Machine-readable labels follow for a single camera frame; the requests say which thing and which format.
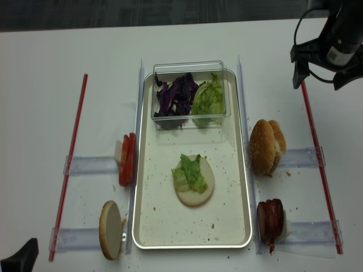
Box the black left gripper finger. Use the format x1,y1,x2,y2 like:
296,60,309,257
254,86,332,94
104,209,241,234
1,238,39,272

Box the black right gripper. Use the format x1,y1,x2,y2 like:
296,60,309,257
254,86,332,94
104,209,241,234
290,1,363,91

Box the green lettuce leaf piece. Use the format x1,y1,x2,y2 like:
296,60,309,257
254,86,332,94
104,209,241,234
171,154,208,193

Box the green lettuce pile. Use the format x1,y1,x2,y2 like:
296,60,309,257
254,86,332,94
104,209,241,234
191,73,224,115

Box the rear dark meat patty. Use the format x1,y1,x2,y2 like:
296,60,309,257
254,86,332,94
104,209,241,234
272,198,284,237

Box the rear red tomato slice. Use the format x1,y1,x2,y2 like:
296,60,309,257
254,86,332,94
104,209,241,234
125,133,136,183

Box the white block beside patties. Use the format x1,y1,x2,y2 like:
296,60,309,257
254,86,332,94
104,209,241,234
275,210,292,244

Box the rear sesame bun top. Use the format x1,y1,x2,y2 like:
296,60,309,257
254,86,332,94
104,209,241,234
268,120,286,175

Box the upright bun half slice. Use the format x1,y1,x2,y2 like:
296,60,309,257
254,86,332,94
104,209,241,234
99,201,123,260

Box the right red rod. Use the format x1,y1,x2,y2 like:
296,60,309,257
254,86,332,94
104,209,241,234
301,81,343,254

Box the red rod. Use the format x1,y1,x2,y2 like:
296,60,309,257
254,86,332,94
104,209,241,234
301,81,343,254
48,74,88,262

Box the clear plastic container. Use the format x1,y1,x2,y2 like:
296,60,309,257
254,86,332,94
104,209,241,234
151,61,230,130

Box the left red rod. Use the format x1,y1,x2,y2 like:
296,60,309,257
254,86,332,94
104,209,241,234
48,74,88,262

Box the purple cabbage leaves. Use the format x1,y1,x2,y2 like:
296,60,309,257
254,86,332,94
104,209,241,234
153,73,199,130

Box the white block beside tomatoes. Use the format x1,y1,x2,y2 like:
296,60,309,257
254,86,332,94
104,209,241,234
114,140,123,165

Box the cream metal tray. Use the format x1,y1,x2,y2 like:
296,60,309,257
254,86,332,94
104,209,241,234
132,70,252,249

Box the bun bottom on tray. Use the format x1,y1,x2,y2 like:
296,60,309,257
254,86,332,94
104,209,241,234
174,155,215,207

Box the lower left clear rail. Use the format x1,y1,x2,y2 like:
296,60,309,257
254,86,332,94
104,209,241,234
49,228,101,252

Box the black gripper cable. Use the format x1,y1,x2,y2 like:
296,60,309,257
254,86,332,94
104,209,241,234
293,7,337,84

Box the upper right clear rail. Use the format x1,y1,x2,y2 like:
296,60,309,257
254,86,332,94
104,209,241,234
278,147,326,168

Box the right clear vertical rail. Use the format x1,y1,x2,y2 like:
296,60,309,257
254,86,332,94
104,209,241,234
237,56,264,254

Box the clear vertical rail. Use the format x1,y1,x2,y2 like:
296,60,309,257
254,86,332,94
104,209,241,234
124,60,145,254
237,56,264,254

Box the upper left clear rail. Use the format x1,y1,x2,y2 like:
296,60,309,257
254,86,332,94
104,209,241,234
63,156,119,176

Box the lower right clear rail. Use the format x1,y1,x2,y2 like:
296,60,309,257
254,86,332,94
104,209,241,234
278,220,343,245

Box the left clear vertical rail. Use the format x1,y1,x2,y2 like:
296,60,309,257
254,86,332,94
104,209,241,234
124,60,145,254

